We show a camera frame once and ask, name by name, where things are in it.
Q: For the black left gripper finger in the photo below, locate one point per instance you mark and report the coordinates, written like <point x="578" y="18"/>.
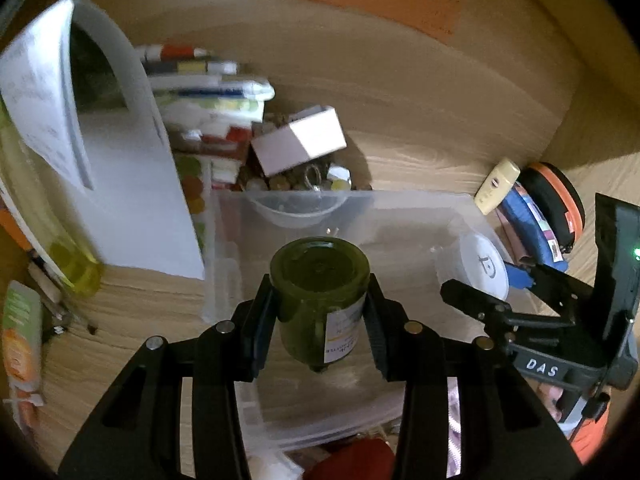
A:
<point x="134" y="430"/>
<point x="460" y="396"/>
<point x="499" y="319"/>

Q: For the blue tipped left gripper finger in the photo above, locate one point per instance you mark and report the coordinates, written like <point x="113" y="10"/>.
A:
<point x="558" y="290"/>

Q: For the white round lid container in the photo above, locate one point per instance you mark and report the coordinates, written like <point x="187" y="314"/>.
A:
<point x="472" y="259"/>

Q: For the dark green glass jar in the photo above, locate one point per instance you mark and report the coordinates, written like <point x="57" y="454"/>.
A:
<point x="322" y="283"/>

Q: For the lilac knitted cloth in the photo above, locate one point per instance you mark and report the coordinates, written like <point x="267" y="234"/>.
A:
<point x="454" y="429"/>

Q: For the person hand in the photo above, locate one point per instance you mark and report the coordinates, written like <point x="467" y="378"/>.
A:
<point x="550" y="396"/>

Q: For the black orange round case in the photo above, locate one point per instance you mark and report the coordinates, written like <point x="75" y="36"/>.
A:
<point x="558" y="201"/>

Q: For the cream yellow small bottle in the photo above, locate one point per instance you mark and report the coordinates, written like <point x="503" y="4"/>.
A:
<point x="496" y="186"/>

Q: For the orange green tube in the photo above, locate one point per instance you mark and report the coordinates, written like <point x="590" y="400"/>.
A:
<point x="21" y="340"/>

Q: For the white paper box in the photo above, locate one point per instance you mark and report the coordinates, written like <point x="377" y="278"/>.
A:
<point x="135" y="215"/>

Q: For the clear plastic bowl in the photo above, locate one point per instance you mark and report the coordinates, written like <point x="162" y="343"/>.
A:
<point x="296" y="209"/>

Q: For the yellow liquid bottle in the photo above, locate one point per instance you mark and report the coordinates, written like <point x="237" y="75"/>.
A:
<point x="25" y="195"/>

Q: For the small white pink box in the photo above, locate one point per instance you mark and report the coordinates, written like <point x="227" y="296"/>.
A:
<point x="308" y="135"/>

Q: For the stack of markers and packs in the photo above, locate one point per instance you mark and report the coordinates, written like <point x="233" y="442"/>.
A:
<point x="208" y="106"/>

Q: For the white handwritten note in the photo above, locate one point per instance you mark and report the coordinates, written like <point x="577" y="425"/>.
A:
<point x="37" y="88"/>

